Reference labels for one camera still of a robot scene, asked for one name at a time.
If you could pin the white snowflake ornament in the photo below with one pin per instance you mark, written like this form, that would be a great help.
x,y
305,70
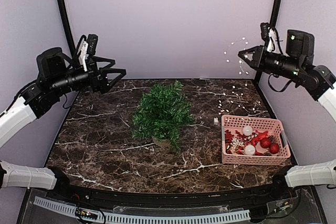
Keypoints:
x,y
237,142

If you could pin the white light battery box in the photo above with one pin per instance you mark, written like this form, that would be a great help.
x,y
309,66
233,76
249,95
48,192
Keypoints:
x,y
216,121

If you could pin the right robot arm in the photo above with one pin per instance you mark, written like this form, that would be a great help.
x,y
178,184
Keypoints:
x,y
296,64

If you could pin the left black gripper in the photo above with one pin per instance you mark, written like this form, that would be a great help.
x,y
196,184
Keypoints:
x,y
101,84

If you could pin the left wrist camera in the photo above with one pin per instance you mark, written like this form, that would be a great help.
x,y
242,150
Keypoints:
x,y
86,47

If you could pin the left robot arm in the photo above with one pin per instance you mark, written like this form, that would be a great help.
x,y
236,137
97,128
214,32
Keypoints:
x,y
58,75

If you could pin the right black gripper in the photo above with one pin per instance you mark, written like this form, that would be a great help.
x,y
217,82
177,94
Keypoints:
x,y
258,62

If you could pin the red glitter ball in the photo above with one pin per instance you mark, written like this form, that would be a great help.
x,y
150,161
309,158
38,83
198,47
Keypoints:
x,y
265,142
274,148

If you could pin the red glitter ball left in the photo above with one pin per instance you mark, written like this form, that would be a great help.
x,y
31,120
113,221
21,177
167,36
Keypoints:
x,y
265,142

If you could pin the pink plastic basket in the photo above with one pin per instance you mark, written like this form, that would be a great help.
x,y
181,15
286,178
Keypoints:
x,y
232,127

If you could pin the black front table rail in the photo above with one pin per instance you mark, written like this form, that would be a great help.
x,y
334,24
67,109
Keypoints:
x,y
249,197

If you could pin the white ball ornament upper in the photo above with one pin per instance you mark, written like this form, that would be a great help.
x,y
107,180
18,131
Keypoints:
x,y
247,130

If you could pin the white ball ornament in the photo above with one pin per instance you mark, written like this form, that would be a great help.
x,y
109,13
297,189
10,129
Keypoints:
x,y
249,150
247,130

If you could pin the red bow ornament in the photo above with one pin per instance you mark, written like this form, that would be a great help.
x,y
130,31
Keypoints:
x,y
260,136

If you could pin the white slotted cable duct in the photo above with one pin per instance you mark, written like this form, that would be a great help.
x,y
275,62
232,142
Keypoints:
x,y
128,215

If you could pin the small green christmas tree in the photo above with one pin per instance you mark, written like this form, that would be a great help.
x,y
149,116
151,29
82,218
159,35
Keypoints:
x,y
163,112

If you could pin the white ball ornament lower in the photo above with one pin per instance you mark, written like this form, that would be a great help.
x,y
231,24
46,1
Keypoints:
x,y
249,150

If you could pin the red glitter ball right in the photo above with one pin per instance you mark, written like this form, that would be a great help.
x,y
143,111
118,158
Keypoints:
x,y
274,148

